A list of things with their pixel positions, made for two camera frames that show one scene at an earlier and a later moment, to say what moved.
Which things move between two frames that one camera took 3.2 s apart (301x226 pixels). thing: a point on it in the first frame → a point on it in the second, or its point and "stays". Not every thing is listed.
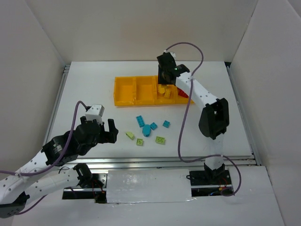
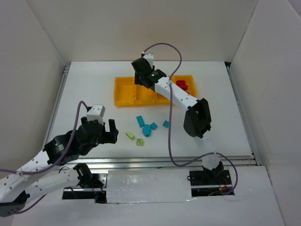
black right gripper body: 164,78 → 139,76
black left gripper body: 103,133 stays
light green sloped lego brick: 130,135 stays
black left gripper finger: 84,122 stays
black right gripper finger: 171,79 → 146,83
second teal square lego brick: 166,124 stays
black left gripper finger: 110,136 stays
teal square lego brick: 154,126 stays
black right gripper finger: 162,78 → 138,80
